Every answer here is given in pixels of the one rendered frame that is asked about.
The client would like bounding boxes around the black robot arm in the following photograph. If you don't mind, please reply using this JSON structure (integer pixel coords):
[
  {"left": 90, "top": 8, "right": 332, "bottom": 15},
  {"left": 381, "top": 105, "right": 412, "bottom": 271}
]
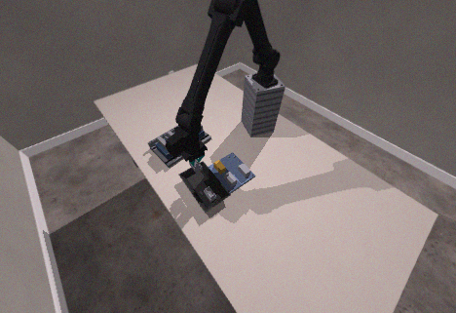
[{"left": 166, "top": 0, "right": 280, "bottom": 157}]

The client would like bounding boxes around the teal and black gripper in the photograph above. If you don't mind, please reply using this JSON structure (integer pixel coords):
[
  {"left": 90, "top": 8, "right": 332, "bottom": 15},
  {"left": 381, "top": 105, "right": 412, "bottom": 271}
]
[{"left": 180, "top": 139, "right": 208, "bottom": 166}]

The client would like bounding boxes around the yellow-orange block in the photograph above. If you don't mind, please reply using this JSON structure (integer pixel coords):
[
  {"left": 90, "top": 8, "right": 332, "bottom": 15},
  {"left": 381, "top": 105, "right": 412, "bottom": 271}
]
[{"left": 213, "top": 160, "right": 226, "bottom": 174}]

